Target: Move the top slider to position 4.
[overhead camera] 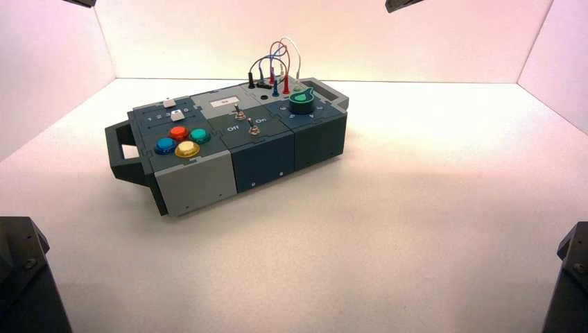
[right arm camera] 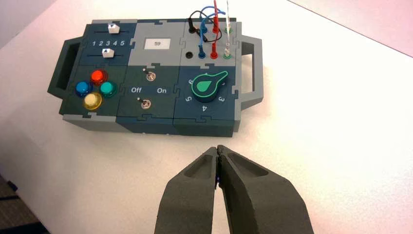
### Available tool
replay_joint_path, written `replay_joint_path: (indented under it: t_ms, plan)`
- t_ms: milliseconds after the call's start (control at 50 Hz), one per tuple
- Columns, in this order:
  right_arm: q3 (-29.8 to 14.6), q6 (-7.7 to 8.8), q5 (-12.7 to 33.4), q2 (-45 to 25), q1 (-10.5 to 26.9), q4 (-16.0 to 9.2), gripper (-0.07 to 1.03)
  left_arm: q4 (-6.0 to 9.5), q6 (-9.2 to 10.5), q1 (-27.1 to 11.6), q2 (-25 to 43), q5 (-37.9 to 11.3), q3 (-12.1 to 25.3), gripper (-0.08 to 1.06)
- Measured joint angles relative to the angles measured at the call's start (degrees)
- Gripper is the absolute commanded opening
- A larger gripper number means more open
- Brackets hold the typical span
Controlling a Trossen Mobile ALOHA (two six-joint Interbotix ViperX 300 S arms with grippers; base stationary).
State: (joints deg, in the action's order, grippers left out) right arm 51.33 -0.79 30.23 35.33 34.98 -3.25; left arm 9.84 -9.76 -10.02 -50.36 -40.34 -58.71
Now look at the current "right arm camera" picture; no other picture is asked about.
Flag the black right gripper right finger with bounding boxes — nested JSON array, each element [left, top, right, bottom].
[[217, 145, 315, 234]]

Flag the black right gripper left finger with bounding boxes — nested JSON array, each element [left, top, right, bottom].
[[154, 147, 220, 234]]

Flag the teal grey control box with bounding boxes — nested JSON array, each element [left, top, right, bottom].
[[47, 18, 263, 138]]

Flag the green rotary knob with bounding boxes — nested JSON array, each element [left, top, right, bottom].
[[191, 71, 229, 103]]

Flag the green push button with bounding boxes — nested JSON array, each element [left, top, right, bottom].
[[98, 81, 118, 98]]

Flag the yellow push button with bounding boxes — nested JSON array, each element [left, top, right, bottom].
[[82, 92, 103, 111]]

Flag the red push button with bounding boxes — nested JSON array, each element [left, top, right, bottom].
[[90, 69, 109, 87]]

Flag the blue push button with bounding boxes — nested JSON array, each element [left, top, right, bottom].
[[75, 80, 94, 98]]

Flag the white number display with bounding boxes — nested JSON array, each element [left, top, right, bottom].
[[144, 38, 171, 51]]

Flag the metal toggle switch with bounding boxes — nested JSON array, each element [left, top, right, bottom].
[[142, 68, 156, 82], [136, 97, 152, 110]]

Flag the blue patch cable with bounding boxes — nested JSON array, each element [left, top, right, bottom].
[[197, 8, 226, 60]]

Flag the red patch cable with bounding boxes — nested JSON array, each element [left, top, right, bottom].
[[209, 0, 221, 60]]

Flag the white patch cable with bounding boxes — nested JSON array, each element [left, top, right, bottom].
[[223, 0, 233, 60]]

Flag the black patch cable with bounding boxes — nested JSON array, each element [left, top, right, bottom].
[[188, 9, 223, 43]]

